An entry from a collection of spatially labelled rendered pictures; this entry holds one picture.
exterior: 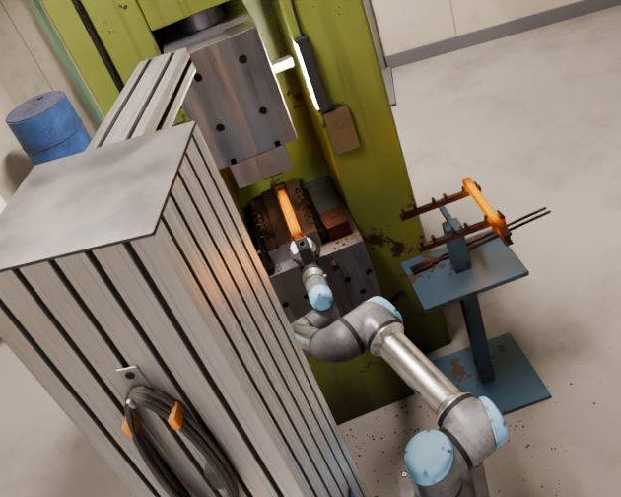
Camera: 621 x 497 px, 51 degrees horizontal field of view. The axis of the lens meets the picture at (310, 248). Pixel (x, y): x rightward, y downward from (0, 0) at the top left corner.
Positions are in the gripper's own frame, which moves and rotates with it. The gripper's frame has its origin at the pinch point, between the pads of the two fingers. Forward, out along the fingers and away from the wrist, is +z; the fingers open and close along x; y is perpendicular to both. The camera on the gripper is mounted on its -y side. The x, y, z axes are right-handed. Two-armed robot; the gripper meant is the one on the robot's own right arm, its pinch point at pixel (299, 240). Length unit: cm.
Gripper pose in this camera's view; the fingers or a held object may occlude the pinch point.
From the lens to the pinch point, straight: 240.1
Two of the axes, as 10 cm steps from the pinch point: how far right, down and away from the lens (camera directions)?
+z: -2.1, -5.4, 8.1
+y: 3.0, 7.6, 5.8
